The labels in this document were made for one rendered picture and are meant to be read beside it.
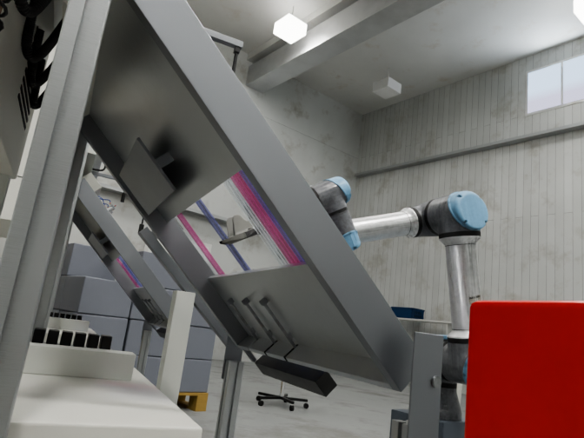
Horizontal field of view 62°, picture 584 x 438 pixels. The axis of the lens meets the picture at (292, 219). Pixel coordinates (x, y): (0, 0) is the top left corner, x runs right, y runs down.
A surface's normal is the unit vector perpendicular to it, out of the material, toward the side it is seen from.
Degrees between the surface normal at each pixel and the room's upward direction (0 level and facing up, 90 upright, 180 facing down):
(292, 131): 90
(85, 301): 90
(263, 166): 90
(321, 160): 90
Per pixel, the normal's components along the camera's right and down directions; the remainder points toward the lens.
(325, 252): 0.43, -0.15
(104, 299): 0.69, -0.07
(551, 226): -0.76, -0.24
